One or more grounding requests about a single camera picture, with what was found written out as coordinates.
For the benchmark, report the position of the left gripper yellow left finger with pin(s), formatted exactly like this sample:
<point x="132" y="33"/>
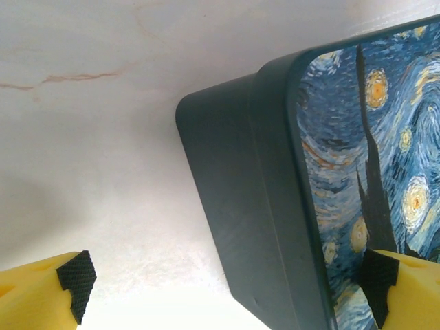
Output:
<point x="34" y="295"/>

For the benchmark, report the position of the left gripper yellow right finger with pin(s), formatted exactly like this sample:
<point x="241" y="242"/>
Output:
<point x="412" y="295"/>

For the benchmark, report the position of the starry night tin box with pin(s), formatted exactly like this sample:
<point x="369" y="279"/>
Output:
<point x="275" y="172"/>

